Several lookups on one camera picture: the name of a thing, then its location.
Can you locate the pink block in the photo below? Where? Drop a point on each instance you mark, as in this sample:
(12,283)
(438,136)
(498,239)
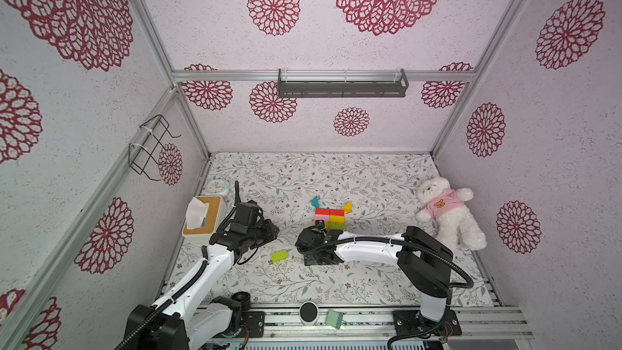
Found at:
(323,218)

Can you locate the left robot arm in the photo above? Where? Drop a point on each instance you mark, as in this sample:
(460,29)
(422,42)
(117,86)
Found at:
(172,321)

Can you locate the green cube on rail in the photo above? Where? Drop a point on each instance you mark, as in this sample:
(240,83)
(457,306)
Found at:
(334,319)

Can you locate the white teddy bear pink shirt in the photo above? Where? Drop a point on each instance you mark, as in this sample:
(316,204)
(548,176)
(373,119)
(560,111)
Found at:
(456,226)

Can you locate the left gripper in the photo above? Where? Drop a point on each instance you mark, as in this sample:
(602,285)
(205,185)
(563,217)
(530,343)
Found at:
(270,234)

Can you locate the green block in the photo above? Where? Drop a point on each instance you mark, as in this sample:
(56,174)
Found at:
(335,226)
(279,256)

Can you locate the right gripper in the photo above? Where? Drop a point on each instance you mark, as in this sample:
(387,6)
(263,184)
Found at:
(305,241)

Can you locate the black wire wall rack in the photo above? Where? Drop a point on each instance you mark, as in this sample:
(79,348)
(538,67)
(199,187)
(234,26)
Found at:
(156,157)

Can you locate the black wall shelf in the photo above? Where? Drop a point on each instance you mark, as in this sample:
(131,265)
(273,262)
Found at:
(324,89)

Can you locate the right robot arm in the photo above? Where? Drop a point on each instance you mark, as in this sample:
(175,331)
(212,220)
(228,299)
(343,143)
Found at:
(426,262)

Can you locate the tissue box wooden lid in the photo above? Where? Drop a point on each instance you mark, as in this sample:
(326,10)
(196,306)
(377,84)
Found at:
(204,215)

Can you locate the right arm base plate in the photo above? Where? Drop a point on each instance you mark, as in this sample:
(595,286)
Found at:
(411,322)

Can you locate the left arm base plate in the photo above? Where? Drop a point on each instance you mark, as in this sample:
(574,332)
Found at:
(242,322)

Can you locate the yellow triangular block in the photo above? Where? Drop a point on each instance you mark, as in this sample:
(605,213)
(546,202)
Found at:
(347,208)

